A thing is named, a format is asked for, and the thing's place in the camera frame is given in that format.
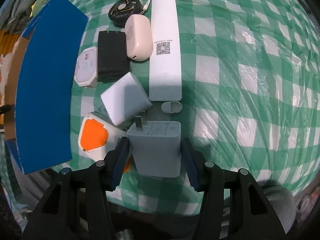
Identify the pink earbud case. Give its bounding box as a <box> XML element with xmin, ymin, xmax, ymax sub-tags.
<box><xmin>125</xmin><ymin>14</ymin><xmax>153</xmax><ymax>62</ymax></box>

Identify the black round fan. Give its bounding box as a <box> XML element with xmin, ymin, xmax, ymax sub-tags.
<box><xmin>108</xmin><ymin>0</ymin><xmax>143</xmax><ymax>28</ymax></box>

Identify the folded grey blanket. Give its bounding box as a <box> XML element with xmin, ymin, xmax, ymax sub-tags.
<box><xmin>1</xmin><ymin>0</ymin><xmax>37</xmax><ymax>34</ymax></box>

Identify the white octagonal charger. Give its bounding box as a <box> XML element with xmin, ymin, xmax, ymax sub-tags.
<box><xmin>74</xmin><ymin>46</ymin><xmax>98</xmax><ymax>87</ymax></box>

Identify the white orange power bank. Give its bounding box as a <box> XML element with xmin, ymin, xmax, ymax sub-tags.
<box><xmin>78</xmin><ymin>113</ymin><xmax>126</xmax><ymax>161</ymax></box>

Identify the green checkered cloth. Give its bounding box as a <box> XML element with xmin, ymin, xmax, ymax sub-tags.
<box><xmin>53</xmin><ymin>0</ymin><xmax>319</xmax><ymax>216</ymax></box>

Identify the black wall charger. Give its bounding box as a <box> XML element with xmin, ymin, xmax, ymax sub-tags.
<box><xmin>97</xmin><ymin>31</ymin><xmax>130</xmax><ymax>83</ymax></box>

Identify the long white power bank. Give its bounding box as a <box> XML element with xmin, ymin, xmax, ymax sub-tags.
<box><xmin>149</xmin><ymin>0</ymin><xmax>182</xmax><ymax>101</ymax></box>

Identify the white plug charger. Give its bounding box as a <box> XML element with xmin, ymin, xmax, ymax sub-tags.
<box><xmin>127</xmin><ymin>111</ymin><xmax>181</xmax><ymax>178</ymax></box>

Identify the small white oval cap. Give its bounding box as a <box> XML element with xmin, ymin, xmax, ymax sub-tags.
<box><xmin>161</xmin><ymin>101</ymin><xmax>182</xmax><ymax>114</ymax></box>

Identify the blue cardboard box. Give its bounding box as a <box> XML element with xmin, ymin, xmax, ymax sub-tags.
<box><xmin>4</xmin><ymin>0</ymin><xmax>88</xmax><ymax>174</ymax></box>

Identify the white square charger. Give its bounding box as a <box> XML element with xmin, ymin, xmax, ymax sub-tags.
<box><xmin>100</xmin><ymin>72</ymin><xmax>152</xmax><ymax>126</ymax></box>

